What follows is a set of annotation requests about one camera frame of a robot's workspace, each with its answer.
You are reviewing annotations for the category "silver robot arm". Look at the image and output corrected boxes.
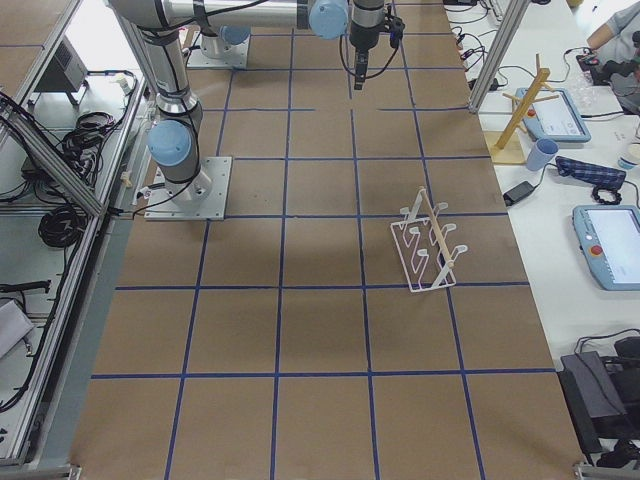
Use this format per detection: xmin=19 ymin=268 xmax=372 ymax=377
xmin=109 ymin=1 xmax=393 ymax=202

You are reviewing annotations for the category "blue teach pendant far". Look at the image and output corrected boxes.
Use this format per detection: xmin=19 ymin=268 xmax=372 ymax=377
xmin=523 ymin=88 xmax=591 ymax=143

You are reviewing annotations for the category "blue teach pendant near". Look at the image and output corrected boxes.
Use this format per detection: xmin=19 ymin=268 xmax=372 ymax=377
xmin=572 ymin=205 xmax=639 ymax=291

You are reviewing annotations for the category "aluminium frame post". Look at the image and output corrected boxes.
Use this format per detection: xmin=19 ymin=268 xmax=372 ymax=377
xmin=468 ymin=0 xmax=529 ymax=114

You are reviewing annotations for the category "blue cup on desk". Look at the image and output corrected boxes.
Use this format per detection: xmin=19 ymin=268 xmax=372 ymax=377
xmin=525 ymin=138 xmax=559 ymax=171

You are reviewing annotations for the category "black bead bracelet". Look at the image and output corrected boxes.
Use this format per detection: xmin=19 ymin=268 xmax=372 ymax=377
xmin=591 ymin=182 xmax=623 ymax=205

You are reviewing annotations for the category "wooden mug tree stand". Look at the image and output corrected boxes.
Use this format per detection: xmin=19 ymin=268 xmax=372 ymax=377
xmin=488 ymin=53 xmax=559 ymax=167

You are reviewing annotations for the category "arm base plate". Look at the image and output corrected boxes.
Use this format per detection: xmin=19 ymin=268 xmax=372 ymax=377
xmin=143 ymin=156 xmax=232 ymax=221
xmin=187 ymin=26 xmax=251 ymax=70

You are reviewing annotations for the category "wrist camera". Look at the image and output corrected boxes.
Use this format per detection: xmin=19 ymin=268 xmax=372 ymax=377
xmin=384 ymin=14 xmax=405 ymax=50

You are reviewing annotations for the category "white paper cup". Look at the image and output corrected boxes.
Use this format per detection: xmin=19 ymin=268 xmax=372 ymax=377
xmin=618 ymin=143 xmax=640 ymax=170

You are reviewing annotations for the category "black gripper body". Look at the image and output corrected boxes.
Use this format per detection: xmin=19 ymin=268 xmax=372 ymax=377
xmin=349 ymin=0 xmax=385 ymax=52

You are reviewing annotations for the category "blue plaid cloth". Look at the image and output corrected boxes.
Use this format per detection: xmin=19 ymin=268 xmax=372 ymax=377
xmin=555 ymin=156 xmax=626 ymax=190

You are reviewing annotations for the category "blue teach pendant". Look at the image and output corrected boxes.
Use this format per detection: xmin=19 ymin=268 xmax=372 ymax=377
xmin=523 ymin=88 xmax=591 ymax=143
xmin=572 ymin=205 xmax=639 ymax=291

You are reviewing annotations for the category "black power adapter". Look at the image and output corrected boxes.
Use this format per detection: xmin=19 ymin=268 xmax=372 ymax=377
xmin=502 ymin=181 xmax=536 ymax=207

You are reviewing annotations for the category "white wire cup rack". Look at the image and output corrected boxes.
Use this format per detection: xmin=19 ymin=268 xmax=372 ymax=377
xmin=390 ymin=186 xmax=468 ymax=293

